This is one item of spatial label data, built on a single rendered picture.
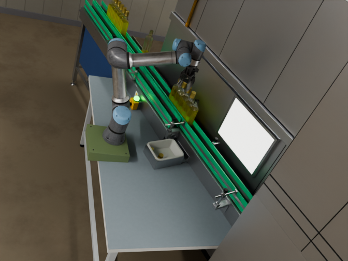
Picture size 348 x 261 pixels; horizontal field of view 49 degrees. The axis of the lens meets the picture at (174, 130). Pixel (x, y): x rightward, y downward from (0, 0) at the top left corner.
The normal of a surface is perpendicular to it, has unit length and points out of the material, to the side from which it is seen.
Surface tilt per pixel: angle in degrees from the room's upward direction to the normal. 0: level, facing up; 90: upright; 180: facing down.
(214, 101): 90
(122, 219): 0
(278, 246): 90
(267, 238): 90
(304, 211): 90
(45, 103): 0
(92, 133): 4
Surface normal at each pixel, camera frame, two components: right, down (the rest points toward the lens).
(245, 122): -0.83, 0.11
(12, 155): 0.31, -0.73
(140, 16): 0.22, 0.68
